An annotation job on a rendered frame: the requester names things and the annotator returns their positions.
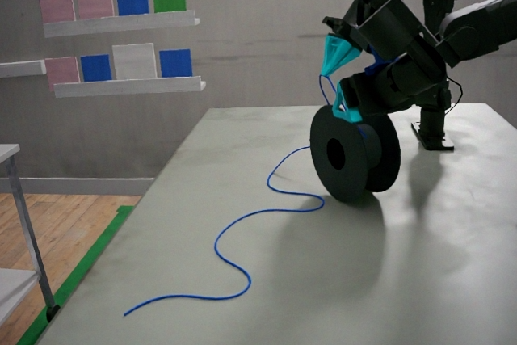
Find black cable reel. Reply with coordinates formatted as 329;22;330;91
309;104;401;203

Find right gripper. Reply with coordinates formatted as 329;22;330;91
321;0;375;77

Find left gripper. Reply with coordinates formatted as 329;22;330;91
332;45;416;123

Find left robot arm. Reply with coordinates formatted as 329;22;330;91
350;0;517;95

